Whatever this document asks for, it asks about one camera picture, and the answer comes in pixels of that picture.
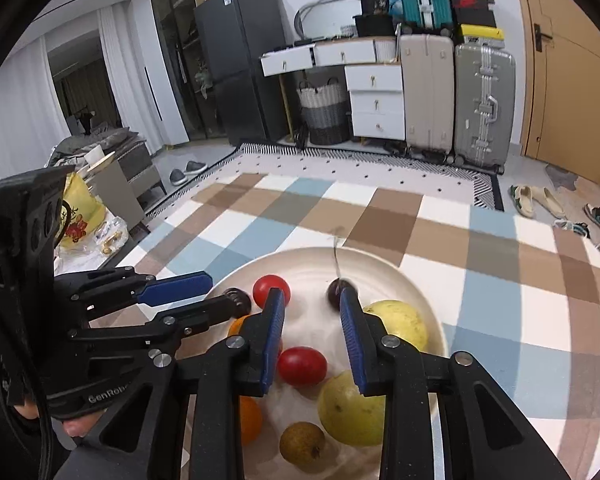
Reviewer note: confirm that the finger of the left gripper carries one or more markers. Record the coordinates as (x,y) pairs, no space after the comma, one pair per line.
(167,328)
(118,288)

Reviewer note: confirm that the grey slippers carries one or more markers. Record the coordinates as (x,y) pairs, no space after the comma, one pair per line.
(180,176)

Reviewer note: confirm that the yellow snack bag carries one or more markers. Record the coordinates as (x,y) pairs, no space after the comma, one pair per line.
(81,212)

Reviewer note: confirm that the checkered tablecloth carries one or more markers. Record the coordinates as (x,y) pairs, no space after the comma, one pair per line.
(522,297)

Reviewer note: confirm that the white drawer desk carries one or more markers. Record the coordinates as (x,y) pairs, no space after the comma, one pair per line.
(373,79)

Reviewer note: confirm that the left hand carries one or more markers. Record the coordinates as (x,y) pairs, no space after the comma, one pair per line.
(76,428)

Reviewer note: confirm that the black refrigerator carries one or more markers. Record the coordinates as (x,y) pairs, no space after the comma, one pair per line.
(234,34)

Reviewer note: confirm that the woven laundry basket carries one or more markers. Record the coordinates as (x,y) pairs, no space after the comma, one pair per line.
(324,110)

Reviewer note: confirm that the yellow shoe box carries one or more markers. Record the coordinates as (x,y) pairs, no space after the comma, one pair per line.
(482,35)

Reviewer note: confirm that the yellow guava front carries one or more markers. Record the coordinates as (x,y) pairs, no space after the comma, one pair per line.
(402,320)

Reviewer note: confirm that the black shoe box stack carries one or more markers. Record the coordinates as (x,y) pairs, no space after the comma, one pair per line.
(474,12)

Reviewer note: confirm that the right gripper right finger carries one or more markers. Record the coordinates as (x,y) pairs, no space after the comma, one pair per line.
(484,434)

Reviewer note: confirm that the orange mandarin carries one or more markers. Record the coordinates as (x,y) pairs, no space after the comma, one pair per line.
(251,420)
(235,327)

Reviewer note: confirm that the red cherry tomato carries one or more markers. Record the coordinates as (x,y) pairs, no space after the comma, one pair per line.
(262,287)
(302,367)

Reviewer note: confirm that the beige suitcase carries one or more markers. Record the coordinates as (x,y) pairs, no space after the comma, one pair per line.
(427,63)

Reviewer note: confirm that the silver aluminium suitcase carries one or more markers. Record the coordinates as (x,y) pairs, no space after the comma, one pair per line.
(485,88)

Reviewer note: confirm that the wooden door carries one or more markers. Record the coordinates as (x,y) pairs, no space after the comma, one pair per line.
(562,105)

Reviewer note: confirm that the brown longan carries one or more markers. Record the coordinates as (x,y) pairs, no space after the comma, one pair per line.
(302,443)

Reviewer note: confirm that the yellow-green guava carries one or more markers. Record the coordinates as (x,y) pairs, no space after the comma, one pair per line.
(349,417)

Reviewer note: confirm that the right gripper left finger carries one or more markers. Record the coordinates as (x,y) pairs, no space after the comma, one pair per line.
(185,413)

